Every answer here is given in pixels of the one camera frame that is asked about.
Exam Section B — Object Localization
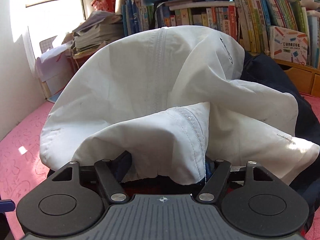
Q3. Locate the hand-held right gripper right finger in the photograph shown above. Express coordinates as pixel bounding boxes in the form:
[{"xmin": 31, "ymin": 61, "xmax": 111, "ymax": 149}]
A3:
[{"xmin": 197, "ymin": 159, "xmax": 276, "ymax": 203}]

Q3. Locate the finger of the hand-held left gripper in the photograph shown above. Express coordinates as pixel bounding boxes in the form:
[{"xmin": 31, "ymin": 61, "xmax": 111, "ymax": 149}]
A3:
[{"xmin": 0, "ymin": 199, "xmax": 14, "ymax": 212}]

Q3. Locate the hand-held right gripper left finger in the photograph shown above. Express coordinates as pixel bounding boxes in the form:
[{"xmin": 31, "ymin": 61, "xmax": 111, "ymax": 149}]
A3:
[{"xmin": 51, "ymin": 151, "xmax": 132, "ymax": 203}]

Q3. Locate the white navy red jacket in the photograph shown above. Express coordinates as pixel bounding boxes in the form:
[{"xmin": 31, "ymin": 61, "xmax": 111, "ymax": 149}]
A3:
[{"xmin": 40, "ymin": 26, "xmax": 320, "ymax": 205}]

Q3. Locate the pink patterned mat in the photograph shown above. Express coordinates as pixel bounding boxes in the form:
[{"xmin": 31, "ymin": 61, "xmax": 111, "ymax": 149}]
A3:
[{"xmin": 0, "ymin": 91, "xmax": 320, "ymax": 240}]

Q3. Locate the white cardboard box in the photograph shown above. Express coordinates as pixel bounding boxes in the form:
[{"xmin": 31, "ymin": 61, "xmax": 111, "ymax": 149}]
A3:
[{"xmin": 34, "ymin": 43, "xmax": 76, "ymax": 101}]

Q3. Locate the wooden drawer organizer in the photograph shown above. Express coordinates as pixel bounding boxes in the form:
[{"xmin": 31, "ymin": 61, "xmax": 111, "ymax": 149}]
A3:
[{"xmin": 250, "ymin": 51, "xmax": 320, "ymax": 96}]

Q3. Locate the stack of papers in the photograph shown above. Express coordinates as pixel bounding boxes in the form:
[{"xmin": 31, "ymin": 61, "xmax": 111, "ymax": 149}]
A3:
[{"xmin": 62, "ymin": 11, "xmax": 124, "ymax": 58}]

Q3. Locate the white printed box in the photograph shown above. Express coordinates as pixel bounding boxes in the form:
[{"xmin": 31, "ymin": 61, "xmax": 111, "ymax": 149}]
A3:
[{"xmin": 269, "ymin": 25, "xmax": 309, "ymax": 65}]

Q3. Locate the row of colourful books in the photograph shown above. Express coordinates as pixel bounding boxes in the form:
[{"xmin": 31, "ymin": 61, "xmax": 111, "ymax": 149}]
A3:
[{"xmin": 122, "ymin": 0, "xmax": 320, "ymax": 68}]

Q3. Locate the window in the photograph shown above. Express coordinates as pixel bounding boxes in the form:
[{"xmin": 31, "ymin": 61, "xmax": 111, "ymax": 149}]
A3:
[{"xmin": 25, "ymin": 0, "xmax": 125, "ymax": 60}]

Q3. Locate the red plastic basket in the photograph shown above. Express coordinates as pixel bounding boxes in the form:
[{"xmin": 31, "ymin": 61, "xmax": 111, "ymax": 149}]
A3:
[{"xmin": 91, "ymin": 0, "xmax": 118, "ymax": 13}]

